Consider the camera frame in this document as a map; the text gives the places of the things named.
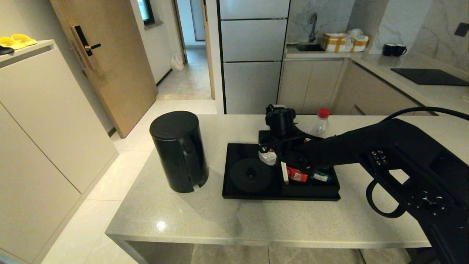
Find red-capped water bottle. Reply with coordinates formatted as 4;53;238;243
307;108;331;138
258;144;278;166

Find black electric kettle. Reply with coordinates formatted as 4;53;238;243
149;111;210;194

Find round black kettle base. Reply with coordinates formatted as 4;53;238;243
230;158;273;194

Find red snack packet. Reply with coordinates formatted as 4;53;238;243
286;167;308;183

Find green tea packet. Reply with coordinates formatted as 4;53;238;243
311;172;333;184

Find beige kitchen base cabinets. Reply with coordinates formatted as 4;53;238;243
277;51;469;117

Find grey refrigerator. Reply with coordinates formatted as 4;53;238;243
216;0;290;115

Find black serving tray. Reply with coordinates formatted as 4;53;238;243
222;143;341;201

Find dark kitchen sink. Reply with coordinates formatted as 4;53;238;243
295;43;325;53

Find black compartment organizer box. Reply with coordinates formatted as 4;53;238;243
280;150;340;198

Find metal kitchen faucet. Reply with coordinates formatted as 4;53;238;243
307;13;318;44

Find cardboard box with yellow tape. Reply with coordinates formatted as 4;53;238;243
321;29;369;54

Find white plastic bag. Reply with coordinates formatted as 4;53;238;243
170;54;185;72

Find black induction cooktop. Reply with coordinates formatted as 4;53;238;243
390;68;469;87

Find dark window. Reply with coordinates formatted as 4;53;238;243
137;0;155;27

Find wooden door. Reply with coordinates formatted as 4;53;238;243
49;0;158;139

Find white tall cabinet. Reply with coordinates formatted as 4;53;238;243
0;40;120;264

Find yellow slipper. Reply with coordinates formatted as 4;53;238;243
0;37;27;51
11;34;38;47

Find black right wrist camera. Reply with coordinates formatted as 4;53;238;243
265;104;297;138

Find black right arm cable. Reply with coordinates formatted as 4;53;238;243
366;106;469;219

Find black door lock handle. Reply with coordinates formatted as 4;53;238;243
71;25;102;72

